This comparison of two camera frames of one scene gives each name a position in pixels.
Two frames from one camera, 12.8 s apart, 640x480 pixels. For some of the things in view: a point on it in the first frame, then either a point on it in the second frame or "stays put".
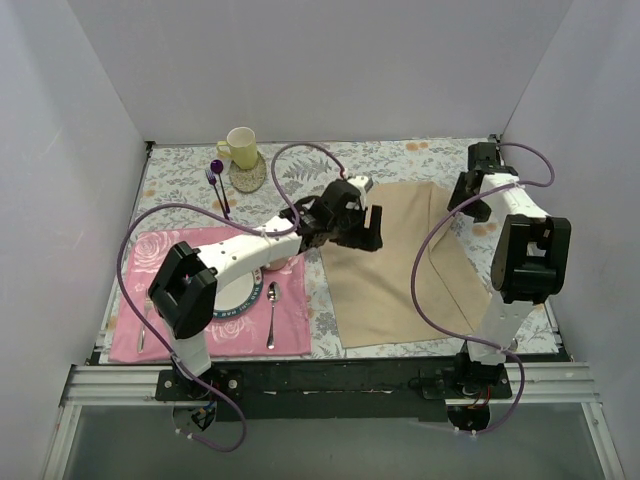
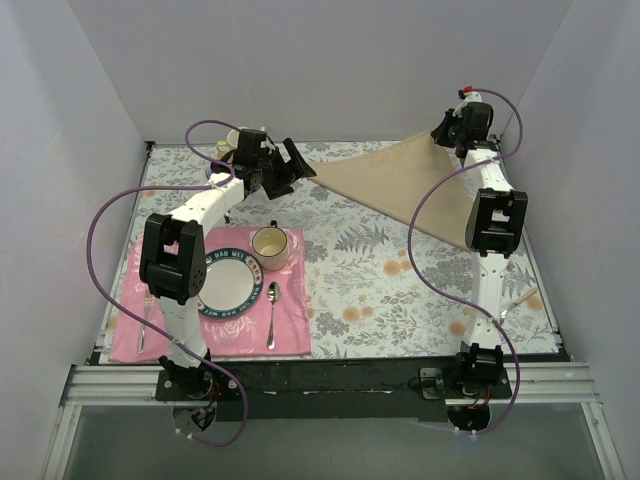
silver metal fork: [148, 304] stays put
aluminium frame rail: [532, 385] stays put
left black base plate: [171, 386] stays put
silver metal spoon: [273, 293] stays put
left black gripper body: [361, 230] -> [282, 170]
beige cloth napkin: [373, 289] -> [395, 176]
